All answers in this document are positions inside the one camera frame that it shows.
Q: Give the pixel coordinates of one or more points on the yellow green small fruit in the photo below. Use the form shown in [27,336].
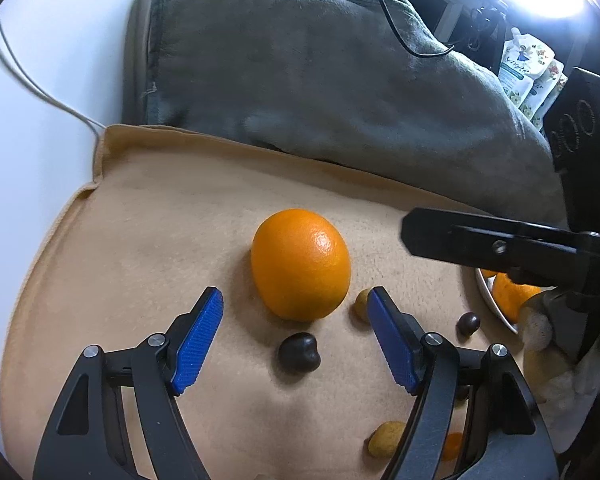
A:
[384,441]

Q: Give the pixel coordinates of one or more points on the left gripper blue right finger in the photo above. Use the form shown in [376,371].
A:
[398,335]

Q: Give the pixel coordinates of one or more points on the grey plush blanket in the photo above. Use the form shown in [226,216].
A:
[361,83]

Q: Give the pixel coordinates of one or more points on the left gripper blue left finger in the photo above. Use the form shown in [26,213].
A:
[190,338]

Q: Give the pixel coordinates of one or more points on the right hand in white glove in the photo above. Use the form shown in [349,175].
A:
[564,390]

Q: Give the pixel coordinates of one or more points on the dark purple grape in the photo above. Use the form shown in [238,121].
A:
[468,324]
[298,354]

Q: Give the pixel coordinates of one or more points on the smooth orange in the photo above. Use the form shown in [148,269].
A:
[300,265]

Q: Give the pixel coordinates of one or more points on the white floral plate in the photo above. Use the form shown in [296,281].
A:
[485,286]

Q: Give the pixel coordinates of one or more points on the beige fleece mat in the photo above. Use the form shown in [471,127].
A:
[172,213]

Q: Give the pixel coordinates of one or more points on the green olive fruit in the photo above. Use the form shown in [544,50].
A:
[360,305]

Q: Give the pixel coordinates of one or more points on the floral refill pouch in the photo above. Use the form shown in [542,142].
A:
[525,58]
[541,88]

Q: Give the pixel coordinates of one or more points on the speckled large orange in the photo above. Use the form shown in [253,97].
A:
[509,296]

